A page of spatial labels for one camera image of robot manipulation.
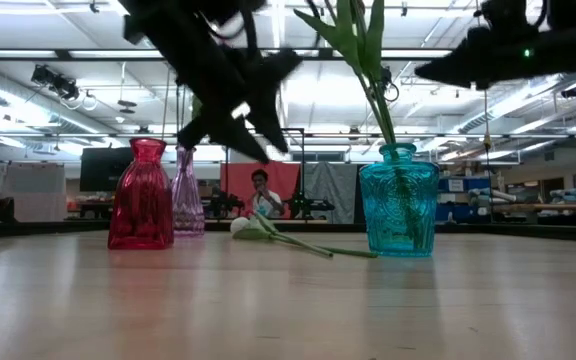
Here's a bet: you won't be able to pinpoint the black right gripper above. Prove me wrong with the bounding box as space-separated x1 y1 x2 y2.
414 27 552 90

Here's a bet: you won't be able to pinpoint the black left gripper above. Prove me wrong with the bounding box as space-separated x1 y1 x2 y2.
167 47 304 162

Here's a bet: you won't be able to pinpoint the red artificial tulip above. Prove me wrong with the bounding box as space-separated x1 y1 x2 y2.
352 0 424 250
292 0 424 250

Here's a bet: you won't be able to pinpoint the purple slim glass vase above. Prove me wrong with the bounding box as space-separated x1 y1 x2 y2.
169 145 207 238

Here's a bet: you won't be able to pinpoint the white artificial tulip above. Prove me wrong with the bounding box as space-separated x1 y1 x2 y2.
231 213 379 260
229 215 335 259

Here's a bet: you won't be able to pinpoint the red ribbed glass vase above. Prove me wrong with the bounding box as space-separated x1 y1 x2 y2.
106 137 176 251

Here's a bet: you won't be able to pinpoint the blue embossed glass vase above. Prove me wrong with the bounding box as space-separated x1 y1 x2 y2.
358 142 441 259

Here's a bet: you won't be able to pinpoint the red cloth backdrop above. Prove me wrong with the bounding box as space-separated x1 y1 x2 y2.
220 159 302 219

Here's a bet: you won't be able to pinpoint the person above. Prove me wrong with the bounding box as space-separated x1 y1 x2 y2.
250 168 285 220

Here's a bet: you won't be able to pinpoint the grey cloth backdrop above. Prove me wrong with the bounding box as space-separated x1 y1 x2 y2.
301 162 362 225

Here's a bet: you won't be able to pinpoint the blue storage bins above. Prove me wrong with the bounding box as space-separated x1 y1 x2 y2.
438 175 493 225

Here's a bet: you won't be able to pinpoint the wooden workbench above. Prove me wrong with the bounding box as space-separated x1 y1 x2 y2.
492 202 576 212

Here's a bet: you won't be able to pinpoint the black crossbar with light strips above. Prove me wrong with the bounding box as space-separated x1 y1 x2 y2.
0 47 453 63

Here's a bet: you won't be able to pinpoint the white panel board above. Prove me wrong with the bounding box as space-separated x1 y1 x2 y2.
0 160 68 223

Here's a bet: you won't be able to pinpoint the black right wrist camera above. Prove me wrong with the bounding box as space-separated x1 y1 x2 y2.
481 0 544 32

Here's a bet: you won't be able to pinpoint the black camera with cable loop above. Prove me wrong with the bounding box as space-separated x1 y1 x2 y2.
378 64 401 104

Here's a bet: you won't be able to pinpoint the hanging cable with yellow connector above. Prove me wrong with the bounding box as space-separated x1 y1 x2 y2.
473 0 495 224

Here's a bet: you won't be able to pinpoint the black metal frame stand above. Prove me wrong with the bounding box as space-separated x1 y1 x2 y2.
225 127 307 221

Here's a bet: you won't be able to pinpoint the black table edge rail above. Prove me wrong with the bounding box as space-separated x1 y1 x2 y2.
0 218 576 245

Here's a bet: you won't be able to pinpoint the black ceiling camera cluster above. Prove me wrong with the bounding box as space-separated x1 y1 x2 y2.
30 63 80 101

